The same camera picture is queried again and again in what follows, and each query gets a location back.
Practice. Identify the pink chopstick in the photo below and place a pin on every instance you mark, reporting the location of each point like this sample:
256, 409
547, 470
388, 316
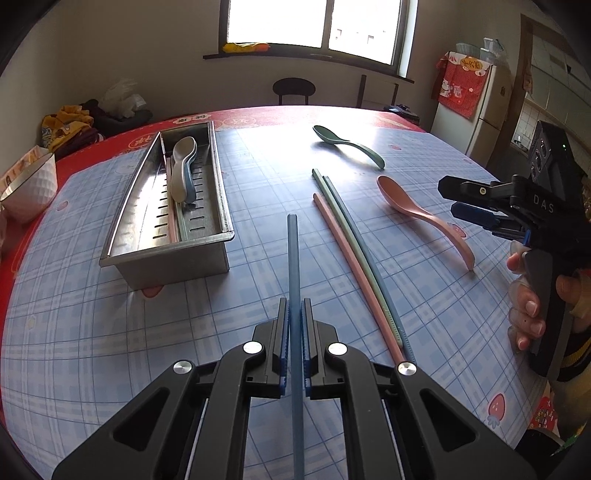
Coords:
351, 258
173, 221

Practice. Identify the black rice cooker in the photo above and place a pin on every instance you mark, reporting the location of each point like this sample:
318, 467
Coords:
404, 113

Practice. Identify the dark teal chopstick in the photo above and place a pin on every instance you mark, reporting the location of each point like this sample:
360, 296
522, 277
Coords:
364, 240

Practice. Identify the clear plastic bag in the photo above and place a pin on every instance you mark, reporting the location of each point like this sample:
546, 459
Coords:
122, 94

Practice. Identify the white bowl with soup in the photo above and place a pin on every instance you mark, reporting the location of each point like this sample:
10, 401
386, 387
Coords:
30, 194

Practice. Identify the white refrigerator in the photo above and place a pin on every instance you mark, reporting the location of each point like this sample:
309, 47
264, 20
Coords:
494, 101

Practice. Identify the dark armchair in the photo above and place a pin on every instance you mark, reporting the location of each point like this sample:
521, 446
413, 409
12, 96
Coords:
124, 122

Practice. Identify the plastic containers on refrigerator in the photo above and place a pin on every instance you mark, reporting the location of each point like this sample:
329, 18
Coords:
480, 51

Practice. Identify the pile of yellow and maroon clothes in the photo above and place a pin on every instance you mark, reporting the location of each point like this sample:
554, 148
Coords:
69, 122

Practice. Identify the blue spoon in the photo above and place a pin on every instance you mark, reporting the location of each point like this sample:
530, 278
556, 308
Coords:
190, 184

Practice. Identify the pink spoon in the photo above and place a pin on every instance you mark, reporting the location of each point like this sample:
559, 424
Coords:
397, 196

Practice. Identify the dark folding frame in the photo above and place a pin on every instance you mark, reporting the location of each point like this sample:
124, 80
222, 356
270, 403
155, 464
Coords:
362, 90

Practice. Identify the yellow cloth on windowsill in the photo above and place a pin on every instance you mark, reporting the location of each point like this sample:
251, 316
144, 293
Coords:
244, 47

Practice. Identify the stainless steel perforated tray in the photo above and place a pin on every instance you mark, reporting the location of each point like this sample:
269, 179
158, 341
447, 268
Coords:
147, 261

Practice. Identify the red printed tablecloth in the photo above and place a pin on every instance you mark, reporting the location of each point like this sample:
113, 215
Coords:
277, 115

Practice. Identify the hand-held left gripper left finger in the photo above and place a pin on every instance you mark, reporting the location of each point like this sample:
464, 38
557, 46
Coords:
279, 344

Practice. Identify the green spoon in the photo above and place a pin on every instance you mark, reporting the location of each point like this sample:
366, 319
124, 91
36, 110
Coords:
330, 134

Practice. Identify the person's right forearm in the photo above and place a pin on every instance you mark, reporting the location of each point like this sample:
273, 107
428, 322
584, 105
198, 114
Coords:
577, 369

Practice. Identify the white spoon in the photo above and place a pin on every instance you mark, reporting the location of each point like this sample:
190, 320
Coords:
182, 161

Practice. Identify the light green chopstick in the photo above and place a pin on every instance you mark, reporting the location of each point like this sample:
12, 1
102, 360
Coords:
185, 226

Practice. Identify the dark-framed window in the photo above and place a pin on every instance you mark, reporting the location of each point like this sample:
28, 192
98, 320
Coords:
318, 23

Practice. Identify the wooden door frame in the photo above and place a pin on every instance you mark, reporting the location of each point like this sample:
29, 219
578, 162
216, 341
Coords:
524, 55

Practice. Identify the person's right hand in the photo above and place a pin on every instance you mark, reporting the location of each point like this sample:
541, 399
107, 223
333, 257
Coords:
524, 309

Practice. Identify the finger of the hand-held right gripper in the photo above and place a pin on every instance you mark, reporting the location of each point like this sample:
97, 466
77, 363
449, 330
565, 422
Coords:
471, 190
480, 216

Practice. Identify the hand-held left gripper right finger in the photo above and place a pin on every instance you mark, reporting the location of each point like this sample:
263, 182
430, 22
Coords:
306, 344

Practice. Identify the blue chopstick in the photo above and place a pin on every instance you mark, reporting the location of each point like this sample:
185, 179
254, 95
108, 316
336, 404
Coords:
292, 258

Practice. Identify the black round stool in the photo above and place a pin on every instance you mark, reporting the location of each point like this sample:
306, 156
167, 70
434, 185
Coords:
293, 86

